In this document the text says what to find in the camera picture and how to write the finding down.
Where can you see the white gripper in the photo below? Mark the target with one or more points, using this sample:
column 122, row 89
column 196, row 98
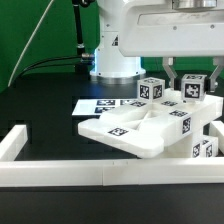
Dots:
column 174, row 28

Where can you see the white chair backrest frame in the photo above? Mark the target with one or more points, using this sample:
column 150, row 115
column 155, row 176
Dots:
column 146, row 129

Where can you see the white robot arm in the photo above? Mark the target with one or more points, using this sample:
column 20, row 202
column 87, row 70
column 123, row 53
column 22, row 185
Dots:
column 111, row 66

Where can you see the white U-shaped obstacle fence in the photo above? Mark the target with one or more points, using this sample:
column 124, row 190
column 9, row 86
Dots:
column 14, row 173

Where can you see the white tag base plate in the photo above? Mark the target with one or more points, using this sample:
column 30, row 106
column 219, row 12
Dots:
column 88, row 107

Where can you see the black camera pole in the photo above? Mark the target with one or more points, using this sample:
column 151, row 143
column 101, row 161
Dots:
column 78, row 25

